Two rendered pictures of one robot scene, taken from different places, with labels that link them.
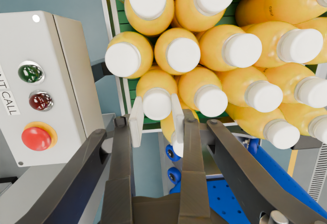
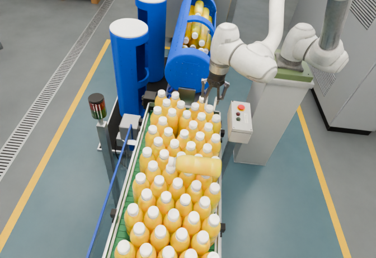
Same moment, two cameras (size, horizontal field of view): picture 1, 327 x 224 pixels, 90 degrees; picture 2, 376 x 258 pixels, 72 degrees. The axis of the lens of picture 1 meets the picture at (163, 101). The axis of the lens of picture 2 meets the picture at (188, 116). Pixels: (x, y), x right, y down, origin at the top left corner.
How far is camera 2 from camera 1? 1.13 m
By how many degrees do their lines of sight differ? 24
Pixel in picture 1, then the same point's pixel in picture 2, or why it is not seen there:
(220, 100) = (193, 105)
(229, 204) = (187, 79)
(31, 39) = (236, 125)
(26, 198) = (282, 103)
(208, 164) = (191, 93)
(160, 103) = (208, 107)
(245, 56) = (187, 112)
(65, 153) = (235, 103)
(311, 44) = (171, 111)
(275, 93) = (179, 103)
